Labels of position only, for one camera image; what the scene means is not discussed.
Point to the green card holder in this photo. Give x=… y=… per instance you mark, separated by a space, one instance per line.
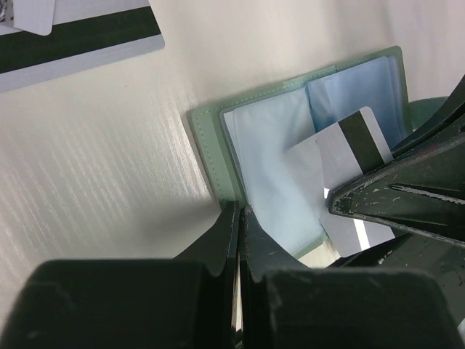
x=243 y=140

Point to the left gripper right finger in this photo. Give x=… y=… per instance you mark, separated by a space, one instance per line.
x=286 y=304

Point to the card with black stripe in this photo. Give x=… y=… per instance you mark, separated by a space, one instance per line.
x=85 y=35

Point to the silver card with stripe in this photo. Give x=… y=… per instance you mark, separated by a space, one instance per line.
x=345 y=150

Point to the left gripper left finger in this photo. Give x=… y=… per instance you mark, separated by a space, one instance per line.
x=188 y=301

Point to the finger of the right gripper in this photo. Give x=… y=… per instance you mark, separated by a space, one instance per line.
x=442 y=113
x=421 y=194

